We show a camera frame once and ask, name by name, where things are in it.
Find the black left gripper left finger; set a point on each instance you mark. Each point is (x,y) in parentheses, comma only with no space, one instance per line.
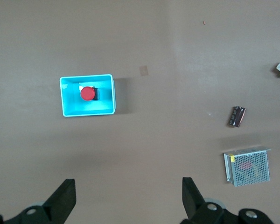
(58,205)

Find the dark brown capacitor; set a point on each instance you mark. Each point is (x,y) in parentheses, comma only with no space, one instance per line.
(237,116)

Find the metal mesh power supply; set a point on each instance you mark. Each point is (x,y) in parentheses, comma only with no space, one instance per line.
(249,169)

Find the red push button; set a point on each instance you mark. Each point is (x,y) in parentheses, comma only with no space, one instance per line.
(87,93)

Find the cyan plastic box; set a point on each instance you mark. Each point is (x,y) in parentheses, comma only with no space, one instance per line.
(70,102)

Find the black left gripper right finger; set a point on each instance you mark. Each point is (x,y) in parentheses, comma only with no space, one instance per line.
(193,205)

